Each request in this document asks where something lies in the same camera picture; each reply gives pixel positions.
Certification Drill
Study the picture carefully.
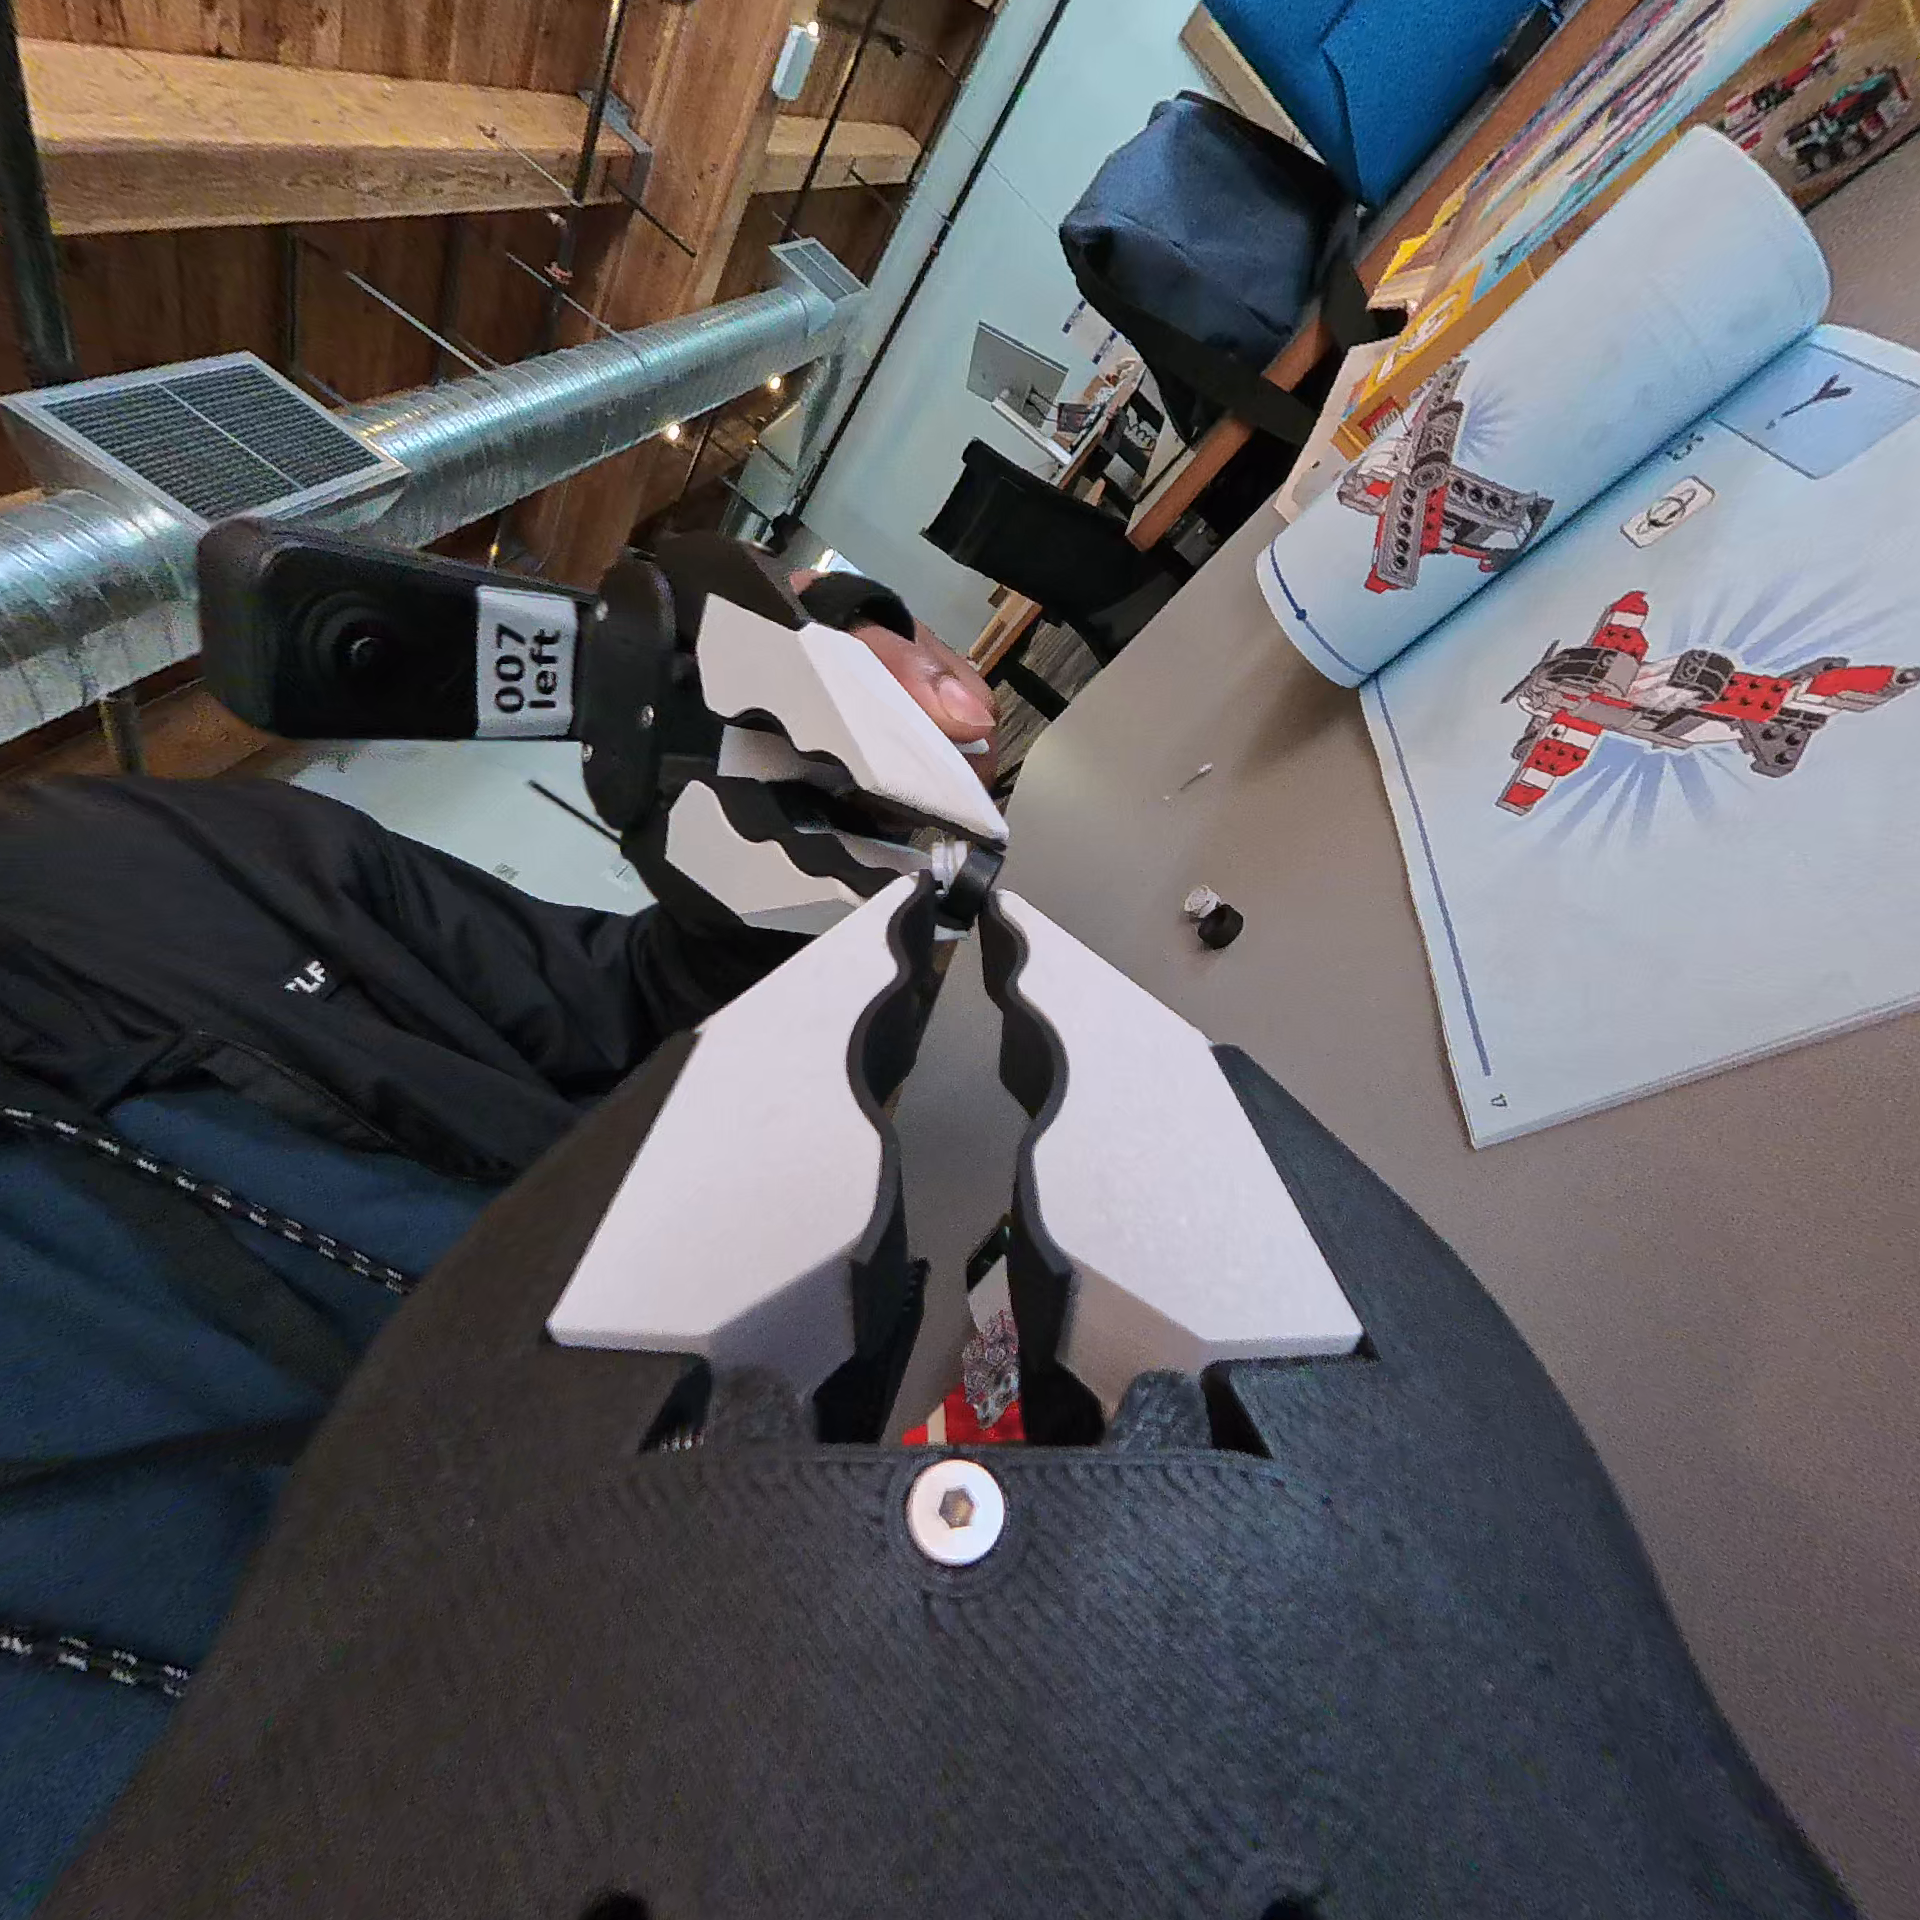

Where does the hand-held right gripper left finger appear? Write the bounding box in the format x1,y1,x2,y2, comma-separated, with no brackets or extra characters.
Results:
542,874,941,1450

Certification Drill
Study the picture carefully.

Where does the silver air duct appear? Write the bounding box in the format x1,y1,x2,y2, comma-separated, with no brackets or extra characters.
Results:
0,247,872,744

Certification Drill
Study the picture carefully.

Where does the grey office desk wood edge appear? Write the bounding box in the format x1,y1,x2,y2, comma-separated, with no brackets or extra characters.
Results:
1116,285,1361,558

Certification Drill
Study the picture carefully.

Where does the toy instruction booklet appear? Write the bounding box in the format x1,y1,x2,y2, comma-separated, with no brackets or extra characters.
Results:
1256,127,1920,1150

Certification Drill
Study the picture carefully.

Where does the yellow toy brick box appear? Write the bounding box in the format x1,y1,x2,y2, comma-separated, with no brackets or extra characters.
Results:
1282,0,1920,520

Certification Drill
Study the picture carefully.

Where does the silver computer monitor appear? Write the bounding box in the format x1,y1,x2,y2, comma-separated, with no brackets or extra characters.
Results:
966,320,1071,415

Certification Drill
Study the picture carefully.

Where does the red and grey toy assembly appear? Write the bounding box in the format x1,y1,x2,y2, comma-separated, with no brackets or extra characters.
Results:
906,1305,1039,1450

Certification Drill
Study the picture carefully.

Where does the navy backpack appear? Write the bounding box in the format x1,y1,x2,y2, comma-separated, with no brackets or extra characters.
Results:
1058,88,1375,442

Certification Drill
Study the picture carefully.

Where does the black office chair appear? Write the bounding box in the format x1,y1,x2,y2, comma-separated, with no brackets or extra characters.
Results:
921,437,1185,670

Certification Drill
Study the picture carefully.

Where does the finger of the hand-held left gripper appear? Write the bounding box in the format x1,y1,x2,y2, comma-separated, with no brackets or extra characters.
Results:
693,591,1012,845
661,735,922,935

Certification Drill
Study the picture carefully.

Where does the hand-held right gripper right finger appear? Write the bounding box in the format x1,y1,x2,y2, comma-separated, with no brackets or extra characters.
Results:
959,887,1365,1450

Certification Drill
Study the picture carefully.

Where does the person's left hand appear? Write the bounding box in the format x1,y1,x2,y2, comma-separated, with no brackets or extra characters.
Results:
863,620,999,754

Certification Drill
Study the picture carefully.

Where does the person's left forearm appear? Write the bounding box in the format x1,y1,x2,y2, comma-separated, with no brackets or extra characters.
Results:
495,887,819,1084

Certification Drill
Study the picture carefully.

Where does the large duct vent grille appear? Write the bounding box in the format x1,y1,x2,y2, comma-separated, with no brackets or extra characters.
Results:
0,352,405,520

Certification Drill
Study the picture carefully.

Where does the blue felt tote bag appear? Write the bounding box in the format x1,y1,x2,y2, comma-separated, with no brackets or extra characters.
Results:
1201,0,1563,208

